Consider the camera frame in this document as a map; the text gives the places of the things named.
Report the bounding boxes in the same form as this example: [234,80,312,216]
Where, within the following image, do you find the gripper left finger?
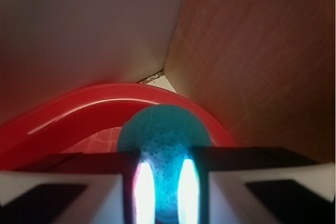
[1,152,155,223]

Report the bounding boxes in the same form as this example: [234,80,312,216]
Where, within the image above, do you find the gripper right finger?
[178,147,335,223]

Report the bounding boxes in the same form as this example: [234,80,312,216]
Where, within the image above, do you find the orange plastic tray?
[1,83,236,170]

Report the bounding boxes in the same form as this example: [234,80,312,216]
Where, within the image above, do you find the brown cardboard panel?
[164,0,335,163]

